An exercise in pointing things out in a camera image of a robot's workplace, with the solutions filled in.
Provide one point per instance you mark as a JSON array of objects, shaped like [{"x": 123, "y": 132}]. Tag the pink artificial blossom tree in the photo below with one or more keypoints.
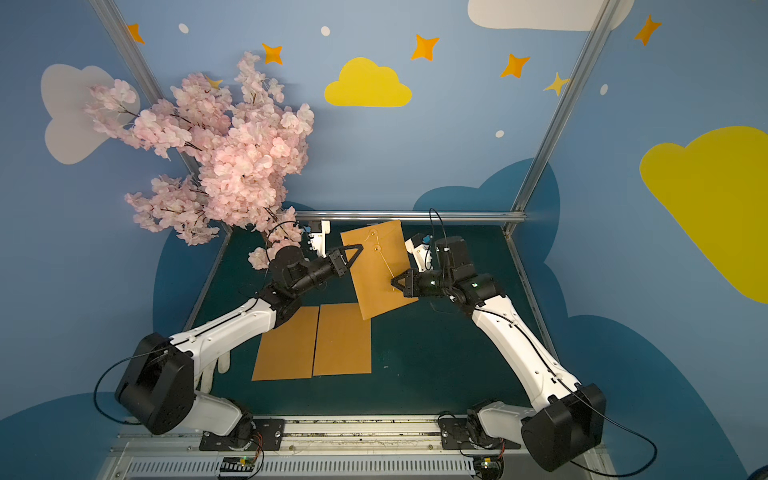
[{"x": 244, "y": 152}]

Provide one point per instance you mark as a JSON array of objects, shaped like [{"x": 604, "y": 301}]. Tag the left green circuit board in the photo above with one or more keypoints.
[{"x": 236, "y": 468}]

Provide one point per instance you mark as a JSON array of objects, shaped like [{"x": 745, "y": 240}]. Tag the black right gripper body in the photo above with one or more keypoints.
[{"x": 413, "y": 283}]

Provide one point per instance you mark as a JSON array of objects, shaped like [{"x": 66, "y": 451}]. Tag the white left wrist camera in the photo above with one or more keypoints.
[{"x": 317, "y": 231}]

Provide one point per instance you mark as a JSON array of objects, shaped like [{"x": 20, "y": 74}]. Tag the diagonal aluminium bar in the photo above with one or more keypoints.
[
  {"x": 584, "y": 65},
  {"x": 118, "y": 30}
]

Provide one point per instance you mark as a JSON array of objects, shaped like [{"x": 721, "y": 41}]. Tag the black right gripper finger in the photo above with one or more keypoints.
[
  {"x": 403, "y": 277},
  {"x": 403, "y": 285}
]

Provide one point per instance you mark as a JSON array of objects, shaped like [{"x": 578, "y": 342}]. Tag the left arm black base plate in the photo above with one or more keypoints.
[{"x": 250, "y": 434}]

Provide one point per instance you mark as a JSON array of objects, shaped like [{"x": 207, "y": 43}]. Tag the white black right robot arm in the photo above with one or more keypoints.
[{"x": 566, "y": 417}]

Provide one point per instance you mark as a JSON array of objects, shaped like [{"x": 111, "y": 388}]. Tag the right diagonal aluminium bar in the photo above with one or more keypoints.
[{"x": 584, "y": 65}]

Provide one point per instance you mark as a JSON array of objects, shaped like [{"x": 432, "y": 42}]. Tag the right round circuit board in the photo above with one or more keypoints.
[{"x": 487, "y": 468}]

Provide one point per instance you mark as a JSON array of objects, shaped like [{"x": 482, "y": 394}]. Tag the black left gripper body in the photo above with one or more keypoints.
[{"x": 333, "y": 264}]

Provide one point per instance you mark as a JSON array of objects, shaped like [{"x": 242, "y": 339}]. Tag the back horizontal aluminium bar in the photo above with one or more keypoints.
[{"x": 458, "y": 217}]

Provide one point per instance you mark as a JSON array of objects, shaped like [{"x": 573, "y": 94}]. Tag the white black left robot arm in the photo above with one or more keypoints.
[{"x": 158, "y": 387}]

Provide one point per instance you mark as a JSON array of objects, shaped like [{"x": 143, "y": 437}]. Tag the white work glove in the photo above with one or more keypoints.
[{"x": 204, "y": 381}]

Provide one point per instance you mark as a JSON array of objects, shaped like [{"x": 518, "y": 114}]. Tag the right side table rail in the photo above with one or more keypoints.
[{"x": 530, "y": 296}]

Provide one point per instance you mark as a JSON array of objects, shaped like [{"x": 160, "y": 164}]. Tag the kraft paper file bag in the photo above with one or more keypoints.
[
  {"x": 384, "y": 257},
  {"x": 287, "y": 352},
  {"x": 343, "y": 342}
]

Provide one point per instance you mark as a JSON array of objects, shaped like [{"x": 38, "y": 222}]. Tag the left side table rail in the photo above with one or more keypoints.
[{"x": 182, "y": 277}]

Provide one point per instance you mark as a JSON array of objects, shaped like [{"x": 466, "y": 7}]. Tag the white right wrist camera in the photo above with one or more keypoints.
[{"x": 419, "y": 247}]

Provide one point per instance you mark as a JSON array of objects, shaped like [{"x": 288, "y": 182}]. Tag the left diagonal aluminium bar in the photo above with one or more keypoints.
[{"x": 118, "y": 30}]

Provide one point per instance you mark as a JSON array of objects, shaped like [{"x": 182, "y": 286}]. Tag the aluminium front mounting rail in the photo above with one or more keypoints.
[{"x": 335, "y": 447}]

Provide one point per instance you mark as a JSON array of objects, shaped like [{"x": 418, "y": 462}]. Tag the table rail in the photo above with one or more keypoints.
[
  {"x": 530, "y": 296},
  {"x": 182, "y": 277}
]

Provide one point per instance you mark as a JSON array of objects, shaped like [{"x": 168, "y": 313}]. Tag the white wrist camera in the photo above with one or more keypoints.
[
  {"x": 419, "y": 247},
  {"x": 317, "y": 231}
]

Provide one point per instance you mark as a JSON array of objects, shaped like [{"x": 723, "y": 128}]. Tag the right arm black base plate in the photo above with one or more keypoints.
[{"x": 465, "y": 433}]

